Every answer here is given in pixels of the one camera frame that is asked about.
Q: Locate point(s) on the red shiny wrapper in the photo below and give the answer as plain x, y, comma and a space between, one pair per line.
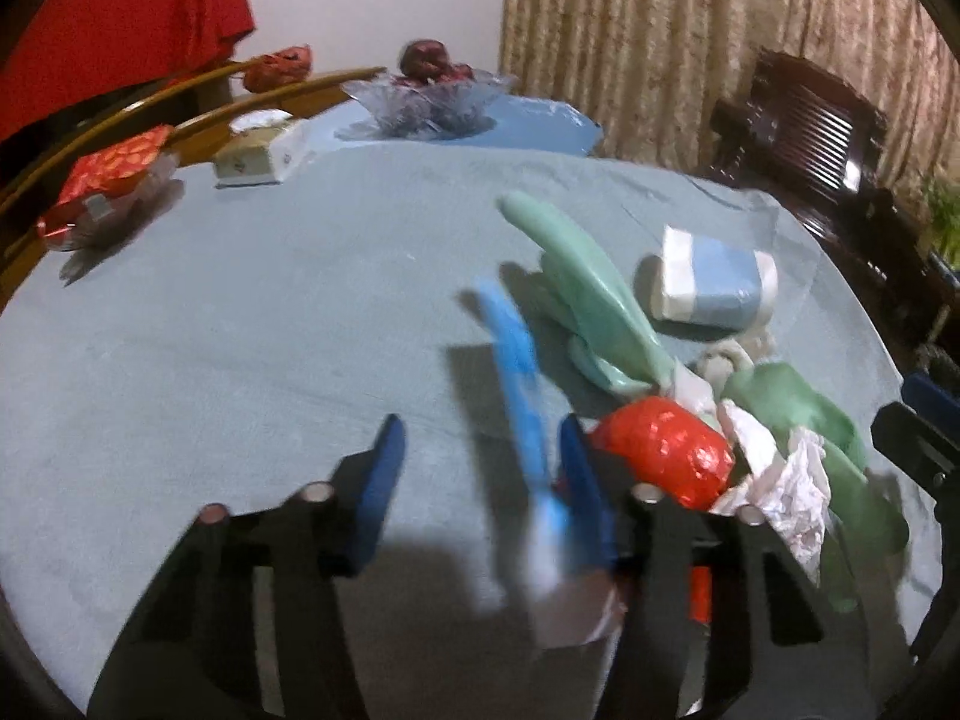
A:
660, 450

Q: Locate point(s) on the red cloth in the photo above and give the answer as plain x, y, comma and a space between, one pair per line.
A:
112, 15

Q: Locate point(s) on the dark wooden armchair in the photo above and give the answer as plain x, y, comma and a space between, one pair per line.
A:
810, 127

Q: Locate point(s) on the wooden television cabinet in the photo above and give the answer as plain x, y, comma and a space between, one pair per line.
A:
195, 101

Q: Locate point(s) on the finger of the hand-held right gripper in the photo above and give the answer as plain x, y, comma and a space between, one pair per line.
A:
931, 391
911, 435

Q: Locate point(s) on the beige floral curtain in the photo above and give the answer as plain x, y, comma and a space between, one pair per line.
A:
637, 30

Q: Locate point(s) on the pile of red apples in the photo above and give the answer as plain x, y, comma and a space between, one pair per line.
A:
424, 58

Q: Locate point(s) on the white tissue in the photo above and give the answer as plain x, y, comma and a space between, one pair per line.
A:
780, 480

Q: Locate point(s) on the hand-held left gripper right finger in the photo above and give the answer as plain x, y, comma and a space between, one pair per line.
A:
585, 495

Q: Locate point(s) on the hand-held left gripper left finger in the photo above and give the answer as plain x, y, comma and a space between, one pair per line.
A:
379, 487

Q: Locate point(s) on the red patterned packet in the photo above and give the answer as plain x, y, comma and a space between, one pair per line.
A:
105, 172

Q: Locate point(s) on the green rubber glove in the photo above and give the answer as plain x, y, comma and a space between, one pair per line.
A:
592, 292
817, 427

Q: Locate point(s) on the potted narcissus plant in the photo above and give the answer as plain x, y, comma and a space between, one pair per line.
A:
945, 217

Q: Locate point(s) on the glass fruit bowl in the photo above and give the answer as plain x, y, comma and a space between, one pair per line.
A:
420, 109

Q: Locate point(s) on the blue toothbrush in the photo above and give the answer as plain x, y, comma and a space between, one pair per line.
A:
517, 390

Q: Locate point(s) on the beige tissue box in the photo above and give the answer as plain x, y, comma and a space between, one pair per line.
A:
255, 157

